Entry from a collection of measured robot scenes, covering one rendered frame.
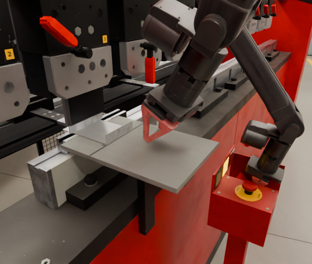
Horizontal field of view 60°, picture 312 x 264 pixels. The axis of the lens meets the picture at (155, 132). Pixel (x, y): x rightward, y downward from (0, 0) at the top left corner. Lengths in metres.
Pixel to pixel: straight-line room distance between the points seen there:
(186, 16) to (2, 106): 0.29
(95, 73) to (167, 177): 0.25
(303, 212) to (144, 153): 1.69
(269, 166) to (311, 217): 1.28
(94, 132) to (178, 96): 0.24
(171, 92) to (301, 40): 2.18
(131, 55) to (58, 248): 0.42
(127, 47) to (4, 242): 0.45
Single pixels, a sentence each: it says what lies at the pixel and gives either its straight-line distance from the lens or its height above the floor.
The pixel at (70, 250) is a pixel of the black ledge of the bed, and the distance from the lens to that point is 0.52.
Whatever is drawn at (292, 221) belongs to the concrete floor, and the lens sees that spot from 2.00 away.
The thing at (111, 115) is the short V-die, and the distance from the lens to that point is 0.70.
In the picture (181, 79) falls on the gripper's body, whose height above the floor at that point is 1.15.
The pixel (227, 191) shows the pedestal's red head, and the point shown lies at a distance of 0.79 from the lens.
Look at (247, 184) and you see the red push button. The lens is 0.79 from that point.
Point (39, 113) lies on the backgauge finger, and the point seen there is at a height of 1.00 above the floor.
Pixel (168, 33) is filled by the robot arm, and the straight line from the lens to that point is 0.41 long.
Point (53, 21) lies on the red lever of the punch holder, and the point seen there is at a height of 1.23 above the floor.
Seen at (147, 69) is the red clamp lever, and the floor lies 1.11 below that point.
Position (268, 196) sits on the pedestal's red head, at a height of 0.78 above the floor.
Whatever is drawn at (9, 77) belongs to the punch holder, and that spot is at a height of 1.16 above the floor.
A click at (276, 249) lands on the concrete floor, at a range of 1.79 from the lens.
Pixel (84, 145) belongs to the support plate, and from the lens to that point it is 0.55.
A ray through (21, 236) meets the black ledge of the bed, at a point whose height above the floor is 0.88.
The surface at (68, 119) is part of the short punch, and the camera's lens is 0.59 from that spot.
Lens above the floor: 1.26
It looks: 26 degrees down
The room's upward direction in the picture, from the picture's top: straight up
